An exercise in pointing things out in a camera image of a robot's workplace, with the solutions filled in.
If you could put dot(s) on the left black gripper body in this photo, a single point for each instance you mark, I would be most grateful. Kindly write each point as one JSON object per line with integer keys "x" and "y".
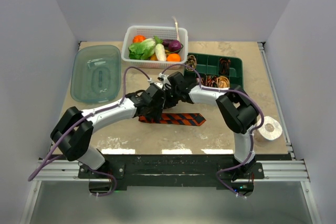
{"x": 156, "y": 109}

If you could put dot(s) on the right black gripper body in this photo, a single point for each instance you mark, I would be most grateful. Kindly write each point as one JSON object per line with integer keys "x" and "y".
{"x": 171, "y": 98}

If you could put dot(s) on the orange navy striped tie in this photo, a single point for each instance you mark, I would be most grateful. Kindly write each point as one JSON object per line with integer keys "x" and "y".
{"x": 188, "y": 119}

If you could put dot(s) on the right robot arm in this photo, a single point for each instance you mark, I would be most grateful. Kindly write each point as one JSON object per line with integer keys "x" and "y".
{"x": 237, "y": 109}

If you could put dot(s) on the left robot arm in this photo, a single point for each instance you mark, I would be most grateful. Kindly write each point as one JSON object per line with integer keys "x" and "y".
{"x": 76, "y": 127}

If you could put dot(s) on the paper tape roll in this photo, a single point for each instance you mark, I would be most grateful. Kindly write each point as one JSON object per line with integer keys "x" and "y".
{"x": 270, "y": 131}

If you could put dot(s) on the brown patterned rolled tie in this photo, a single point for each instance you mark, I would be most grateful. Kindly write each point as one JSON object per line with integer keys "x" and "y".
{"x": 191, "y": 63}

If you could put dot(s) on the orange fruit front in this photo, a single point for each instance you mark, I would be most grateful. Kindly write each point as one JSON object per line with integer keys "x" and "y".
{"x": 173, "y": 58}

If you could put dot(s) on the red patterned rolled tie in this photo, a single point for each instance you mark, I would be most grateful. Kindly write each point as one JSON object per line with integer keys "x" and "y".
{"x": 210, "y": 81}

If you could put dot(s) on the green compartment tray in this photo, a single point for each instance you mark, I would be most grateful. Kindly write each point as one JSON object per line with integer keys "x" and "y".
{"x": 214, "y": 71}

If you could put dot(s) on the gold rolled tie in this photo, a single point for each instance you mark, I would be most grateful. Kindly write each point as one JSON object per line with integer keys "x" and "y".
{"x": 223, "y": 82}

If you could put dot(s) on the white radish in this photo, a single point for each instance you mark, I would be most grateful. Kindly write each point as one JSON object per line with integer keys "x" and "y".
{"x": 160, "y": 52}

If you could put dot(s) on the purple onion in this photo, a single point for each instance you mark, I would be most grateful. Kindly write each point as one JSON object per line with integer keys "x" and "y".
{"x": 174, "y": 46}

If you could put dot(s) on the garlic stalk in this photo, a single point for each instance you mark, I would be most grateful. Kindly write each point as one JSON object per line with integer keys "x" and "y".
{"x": 176, "y": 27}

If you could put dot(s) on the black orange rolled tie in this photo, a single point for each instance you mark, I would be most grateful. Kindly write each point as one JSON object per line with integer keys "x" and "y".
{"x": 224, "y": 66}

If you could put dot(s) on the green lettuce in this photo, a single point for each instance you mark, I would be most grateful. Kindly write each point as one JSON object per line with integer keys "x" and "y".
{"x": 142, "y": 50}

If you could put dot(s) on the clear teal plastic container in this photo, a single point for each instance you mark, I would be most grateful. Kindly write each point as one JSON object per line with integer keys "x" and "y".
{"x": 96, "y": 74}

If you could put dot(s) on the orange pepper back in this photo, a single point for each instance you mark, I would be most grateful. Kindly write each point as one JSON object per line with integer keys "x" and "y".
{"x": 138, "y": 38}

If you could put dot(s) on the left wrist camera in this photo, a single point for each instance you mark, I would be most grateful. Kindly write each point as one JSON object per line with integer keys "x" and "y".
{"x": 158, "y": 84}

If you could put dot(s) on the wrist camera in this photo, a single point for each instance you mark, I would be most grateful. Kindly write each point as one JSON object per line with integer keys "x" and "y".
{"x": 158, "y": 84}
{"x": 163, "y": 78}

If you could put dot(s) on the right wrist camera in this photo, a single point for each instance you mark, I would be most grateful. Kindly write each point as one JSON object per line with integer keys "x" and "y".
{"x": 163, "y": 78}

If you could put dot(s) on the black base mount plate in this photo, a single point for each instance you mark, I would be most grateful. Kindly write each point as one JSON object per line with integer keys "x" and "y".
{"x": 173, "y": 171}

